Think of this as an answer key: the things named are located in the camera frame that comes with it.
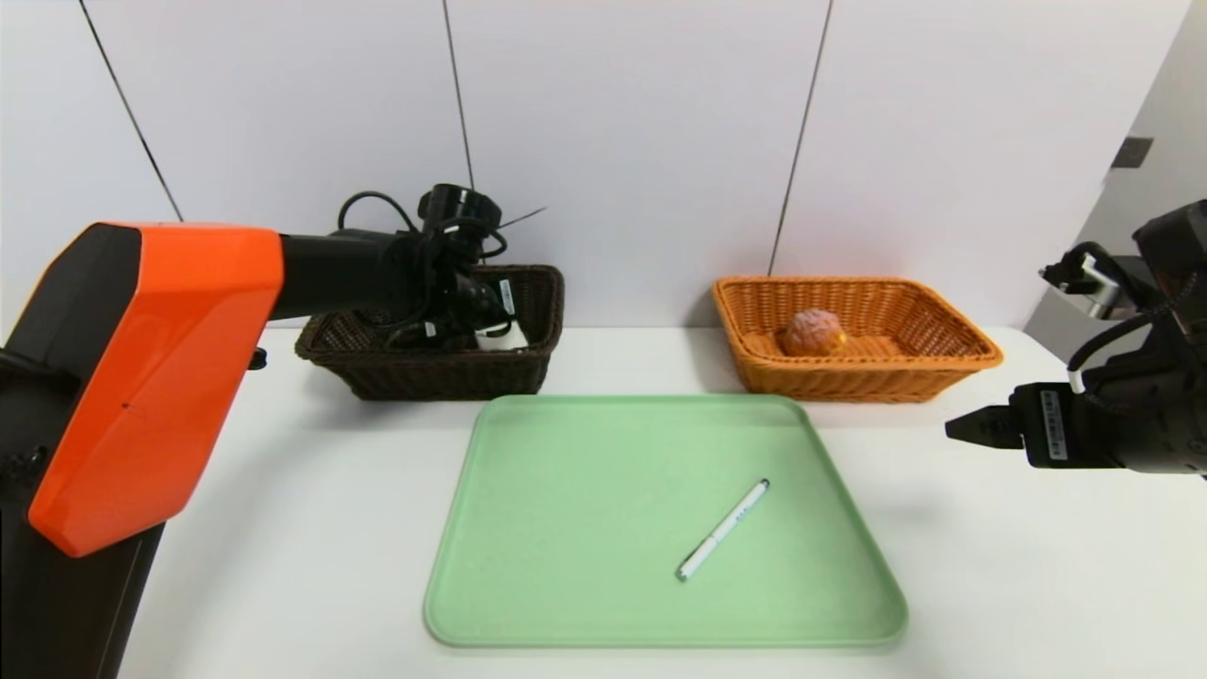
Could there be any white pen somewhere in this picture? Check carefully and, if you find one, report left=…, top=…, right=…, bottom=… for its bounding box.
left=675, top=478, right=769, bottom=581

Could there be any brown bread bun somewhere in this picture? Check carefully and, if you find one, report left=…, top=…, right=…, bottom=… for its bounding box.
left=775, top=309, right=849, bottom=358

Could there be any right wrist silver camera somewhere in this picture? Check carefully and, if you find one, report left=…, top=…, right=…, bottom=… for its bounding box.
left=1040, top=241, right=1133, bottom=322

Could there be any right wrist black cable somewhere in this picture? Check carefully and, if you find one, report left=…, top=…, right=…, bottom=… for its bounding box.
left=1067, top=273, right=1199, bottom=392

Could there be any green plastic tray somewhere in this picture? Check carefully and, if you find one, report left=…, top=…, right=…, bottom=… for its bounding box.
left=424, top=394, right=908, bottom=649

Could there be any dark brown wicker basket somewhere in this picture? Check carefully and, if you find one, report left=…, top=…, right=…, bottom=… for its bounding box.
left=294, top=265, right=566, bottom=402

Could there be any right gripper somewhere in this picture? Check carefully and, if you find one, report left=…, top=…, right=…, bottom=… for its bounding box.
left=944, top=351, right=1207, bottom=475

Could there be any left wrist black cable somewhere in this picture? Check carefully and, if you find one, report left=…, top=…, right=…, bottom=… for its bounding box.
left=337, top=190, right=510, bottom=265

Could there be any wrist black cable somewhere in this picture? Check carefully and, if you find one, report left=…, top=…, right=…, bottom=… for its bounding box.
left=337, top=190, right=510, bottom=265
left=1067, top=273, right=1199, bottom=392

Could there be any orange wicker basket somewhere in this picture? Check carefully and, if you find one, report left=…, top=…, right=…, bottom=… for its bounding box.
left=711, top=277, right=1004, bottom=405

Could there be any white soap bar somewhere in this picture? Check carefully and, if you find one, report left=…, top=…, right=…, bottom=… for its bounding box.
left=474, top=321, right=530, bottom=353

